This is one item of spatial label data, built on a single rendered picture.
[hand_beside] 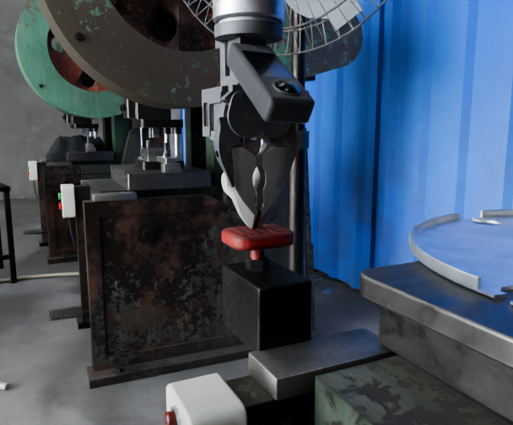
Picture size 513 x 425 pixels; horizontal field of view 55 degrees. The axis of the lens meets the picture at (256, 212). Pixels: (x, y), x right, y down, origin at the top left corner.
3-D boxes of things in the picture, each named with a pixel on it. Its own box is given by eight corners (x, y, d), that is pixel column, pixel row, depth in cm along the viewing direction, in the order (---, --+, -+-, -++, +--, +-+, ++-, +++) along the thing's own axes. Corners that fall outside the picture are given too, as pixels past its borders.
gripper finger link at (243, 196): (237, 221, 58) (236, 142, 56) (259, 230, 53) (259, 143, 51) (212, 223, 56) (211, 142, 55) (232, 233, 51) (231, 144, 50)
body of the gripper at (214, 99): (260, 142, 59) (260, 37, 57) (295, 143, 52) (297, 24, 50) (200, 142, 56) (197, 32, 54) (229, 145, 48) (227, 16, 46)
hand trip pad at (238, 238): (239, 310, 50) (239, 237, 49) (218, 293, 55) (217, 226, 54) (299, 300, 53) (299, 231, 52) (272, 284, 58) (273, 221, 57)
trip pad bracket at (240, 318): (259, 465, 50) (259, 278, 46) (224, 415, 58) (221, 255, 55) (310, 449, 52) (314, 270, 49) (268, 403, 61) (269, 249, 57)
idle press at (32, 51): (31, 275, 291) (7, -40, 262) (21, 242, 376) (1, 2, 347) (258, 246, 363) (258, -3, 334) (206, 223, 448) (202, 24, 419)
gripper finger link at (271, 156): (261, 218, 59) (261, 142, 58) (284, 228, 54) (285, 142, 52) (237, 221, 58) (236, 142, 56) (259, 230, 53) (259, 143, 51)
